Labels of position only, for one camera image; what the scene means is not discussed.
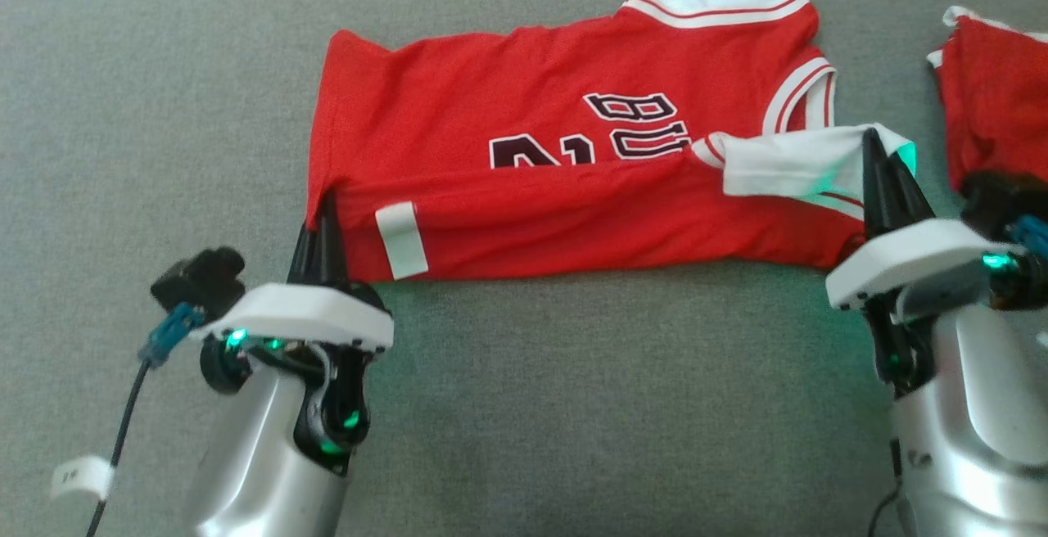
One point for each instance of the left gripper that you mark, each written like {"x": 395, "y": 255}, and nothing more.
{"x": 303, "y": 312}

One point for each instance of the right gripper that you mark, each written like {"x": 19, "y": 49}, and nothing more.
{"x": 909, "y": 263}

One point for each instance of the red and white basketball jersey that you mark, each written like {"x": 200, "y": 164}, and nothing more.
{"x": 532, "y": 70}

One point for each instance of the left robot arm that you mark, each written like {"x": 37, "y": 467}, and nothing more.
{"x": 262, "y": 455}

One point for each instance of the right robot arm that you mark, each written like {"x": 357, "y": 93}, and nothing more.
{"x": 974, "y": 422}

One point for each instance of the folded red and white garment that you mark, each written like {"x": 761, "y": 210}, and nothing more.
{"x": 995, "y": 95}

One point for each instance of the grey fabric sofa seat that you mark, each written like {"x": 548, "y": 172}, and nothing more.
{"x": 573, "y": 406}

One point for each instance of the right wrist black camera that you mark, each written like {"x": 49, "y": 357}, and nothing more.
{"x": 995, "y": 193}

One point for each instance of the wrist black camera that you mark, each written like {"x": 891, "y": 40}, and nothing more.
{"x": 995, "y": 193}
{"x": 201, "y": 275}

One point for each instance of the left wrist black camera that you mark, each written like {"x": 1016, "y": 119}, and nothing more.
{"x": 201, "y": 275}

